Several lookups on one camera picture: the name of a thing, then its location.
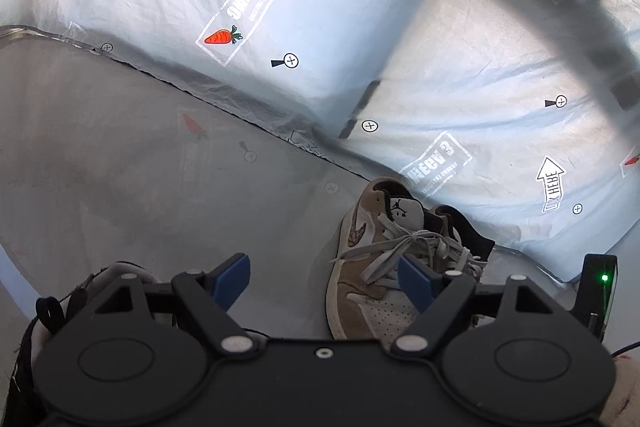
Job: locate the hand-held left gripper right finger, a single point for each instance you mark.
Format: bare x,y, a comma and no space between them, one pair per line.
417,282

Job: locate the black sneaker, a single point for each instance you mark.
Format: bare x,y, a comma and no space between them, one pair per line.
30,357

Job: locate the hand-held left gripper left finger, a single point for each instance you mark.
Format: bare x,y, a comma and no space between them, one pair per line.
232,279

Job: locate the white printed curtain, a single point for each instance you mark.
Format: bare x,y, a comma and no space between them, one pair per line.
350,32

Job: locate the person's right forearm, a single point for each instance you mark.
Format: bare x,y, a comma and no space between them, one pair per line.
627,392

